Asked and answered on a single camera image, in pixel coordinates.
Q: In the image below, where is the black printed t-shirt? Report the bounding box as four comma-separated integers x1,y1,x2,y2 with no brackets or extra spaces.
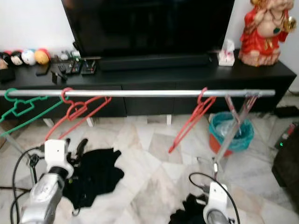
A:
65,147,125,212

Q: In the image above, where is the red plastic hanger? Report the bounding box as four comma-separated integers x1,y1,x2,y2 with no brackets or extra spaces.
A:
45,87,113,141
169,87,216,154

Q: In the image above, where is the navy knit garment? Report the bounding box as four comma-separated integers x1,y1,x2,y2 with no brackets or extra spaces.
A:
168,193,208,224

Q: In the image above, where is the green plastic hanger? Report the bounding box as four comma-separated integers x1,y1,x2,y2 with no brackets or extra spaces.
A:
0,88,57,138

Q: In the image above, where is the silver clothes rack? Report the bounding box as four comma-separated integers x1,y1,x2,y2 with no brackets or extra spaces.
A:
0,88,277,187

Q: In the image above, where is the white round plush toy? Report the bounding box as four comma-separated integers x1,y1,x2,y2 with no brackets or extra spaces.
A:
21,49,37,66

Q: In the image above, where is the black round plush toy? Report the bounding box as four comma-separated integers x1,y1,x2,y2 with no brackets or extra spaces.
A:
10,50,24,66

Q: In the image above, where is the black tv cabinet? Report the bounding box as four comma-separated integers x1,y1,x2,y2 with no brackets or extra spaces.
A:
0,57,298,126

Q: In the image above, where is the black soundbar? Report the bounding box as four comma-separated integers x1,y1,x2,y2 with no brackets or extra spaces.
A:
99,53,212,72

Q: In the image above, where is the black television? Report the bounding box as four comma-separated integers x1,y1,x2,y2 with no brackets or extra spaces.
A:
62,0,235,57

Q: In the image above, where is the red bin with teal bag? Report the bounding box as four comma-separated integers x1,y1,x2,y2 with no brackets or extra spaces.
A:
207,111,256,156

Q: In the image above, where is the white tissue box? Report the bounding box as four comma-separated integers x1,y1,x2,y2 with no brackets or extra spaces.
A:
217,38,235,67

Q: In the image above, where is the dark brown sofa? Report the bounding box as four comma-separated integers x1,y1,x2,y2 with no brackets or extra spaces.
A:
271,139,299,211

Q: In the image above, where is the red robed figurine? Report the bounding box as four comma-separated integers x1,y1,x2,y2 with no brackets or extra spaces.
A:
237,0,298,67

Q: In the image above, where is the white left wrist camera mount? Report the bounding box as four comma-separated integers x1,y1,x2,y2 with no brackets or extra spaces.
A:
44,139,67,171

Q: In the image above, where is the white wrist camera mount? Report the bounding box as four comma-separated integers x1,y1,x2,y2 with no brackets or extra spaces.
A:
203,181,230,224
44,139,67,171

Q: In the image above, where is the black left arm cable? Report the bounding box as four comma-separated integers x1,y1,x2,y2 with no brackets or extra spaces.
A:
10,146,47,224

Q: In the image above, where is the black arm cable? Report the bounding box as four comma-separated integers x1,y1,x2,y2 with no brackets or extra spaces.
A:
10,146,47,224
188,173,241,224

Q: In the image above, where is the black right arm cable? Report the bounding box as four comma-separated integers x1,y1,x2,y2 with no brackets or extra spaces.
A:
188,173,241,224

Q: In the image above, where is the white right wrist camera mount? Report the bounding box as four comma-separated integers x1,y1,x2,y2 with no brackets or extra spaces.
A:
203,181,230,224

